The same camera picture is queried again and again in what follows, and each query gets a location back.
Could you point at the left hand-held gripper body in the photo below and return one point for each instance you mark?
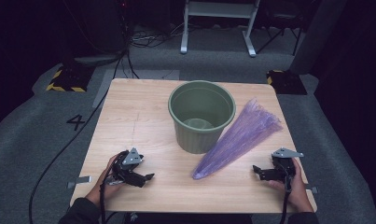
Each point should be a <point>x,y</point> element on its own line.
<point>131,158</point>

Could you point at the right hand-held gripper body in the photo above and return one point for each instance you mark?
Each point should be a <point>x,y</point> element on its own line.
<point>285,161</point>

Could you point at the purple plastic bag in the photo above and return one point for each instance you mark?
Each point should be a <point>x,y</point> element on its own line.
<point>238,137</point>

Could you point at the green plastic bin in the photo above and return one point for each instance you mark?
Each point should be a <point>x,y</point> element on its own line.
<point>192,140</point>

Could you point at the person's right hand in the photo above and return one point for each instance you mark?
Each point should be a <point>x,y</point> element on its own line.
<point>299,193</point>

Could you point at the person's left hand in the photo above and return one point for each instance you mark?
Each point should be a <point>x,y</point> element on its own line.
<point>98,189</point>

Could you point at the grey table clamp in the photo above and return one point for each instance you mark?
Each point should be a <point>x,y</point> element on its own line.
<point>133,216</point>

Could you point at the grey flat board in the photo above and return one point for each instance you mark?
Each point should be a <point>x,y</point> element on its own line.
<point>95,59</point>

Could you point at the grey pillar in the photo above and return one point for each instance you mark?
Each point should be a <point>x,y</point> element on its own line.
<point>316,40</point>

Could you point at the black folding stand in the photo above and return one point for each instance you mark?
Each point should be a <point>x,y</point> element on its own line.
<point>279,17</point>

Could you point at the grey metal table bracket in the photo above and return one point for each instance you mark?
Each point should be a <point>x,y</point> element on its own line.
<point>312,188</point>
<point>81,180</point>

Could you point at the black base plate yellow corner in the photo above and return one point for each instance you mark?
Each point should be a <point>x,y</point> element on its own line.
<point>288,82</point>

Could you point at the black yellow striped base plate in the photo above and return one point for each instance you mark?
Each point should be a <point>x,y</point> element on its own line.
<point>70,79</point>

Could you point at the white metal stand frame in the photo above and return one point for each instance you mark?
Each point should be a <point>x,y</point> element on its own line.
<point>218,9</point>

